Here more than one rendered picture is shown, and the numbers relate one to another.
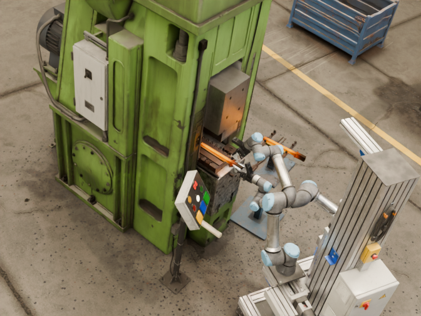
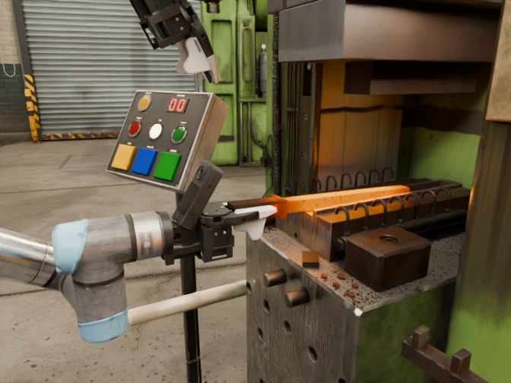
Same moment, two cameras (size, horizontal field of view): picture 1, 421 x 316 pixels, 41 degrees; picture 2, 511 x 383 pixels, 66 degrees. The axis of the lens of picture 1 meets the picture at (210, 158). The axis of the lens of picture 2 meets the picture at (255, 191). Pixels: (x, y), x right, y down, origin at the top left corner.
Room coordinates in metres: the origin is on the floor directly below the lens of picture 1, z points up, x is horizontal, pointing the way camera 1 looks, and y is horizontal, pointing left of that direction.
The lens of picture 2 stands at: (3.63, -0.79, 1.25)
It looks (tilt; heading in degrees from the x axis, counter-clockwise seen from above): 17 degrees down; 120
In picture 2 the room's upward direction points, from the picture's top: straight up
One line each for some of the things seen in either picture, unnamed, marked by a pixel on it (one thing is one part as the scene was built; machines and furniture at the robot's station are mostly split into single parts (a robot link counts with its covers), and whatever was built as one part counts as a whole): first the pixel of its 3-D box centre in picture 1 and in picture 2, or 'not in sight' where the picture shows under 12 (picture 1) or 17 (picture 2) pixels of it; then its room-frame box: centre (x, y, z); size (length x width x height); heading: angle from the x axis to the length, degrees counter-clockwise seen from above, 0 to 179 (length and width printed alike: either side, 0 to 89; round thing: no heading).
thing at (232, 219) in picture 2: not in sight; (233, 216); (3.28, -0.28, 1.01); 0.09 x 0.05 x 0.02; 55
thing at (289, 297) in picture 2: not in sight; (296, 297); (3.38, -0.24, 0.87); 0.04 x 0.03 x 0.03; 58
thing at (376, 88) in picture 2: not in sight; (414, 77); (3.49, 0.09, 1.24); 0.30 x 0.07 x 0.06; 58
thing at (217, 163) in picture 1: (203, 152); (378, 207); (3.44, 0.07, 0.96); 0.42 x 0.20 x 0.09; 58
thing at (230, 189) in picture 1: (202, 170); (388, 321); (3.50, 0.05, 0.69); 0.56 x 0.38 x 0.45; 58
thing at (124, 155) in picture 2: (198, 217); (124, 157); (2.70, 0.01, 1.01); 0.07 x 0.05 x 0.07; 173
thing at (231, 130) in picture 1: (208, 118); (394, 37); (3.44, 0.07, 1.32); 0.42 x 0.20 x 0.10; 58
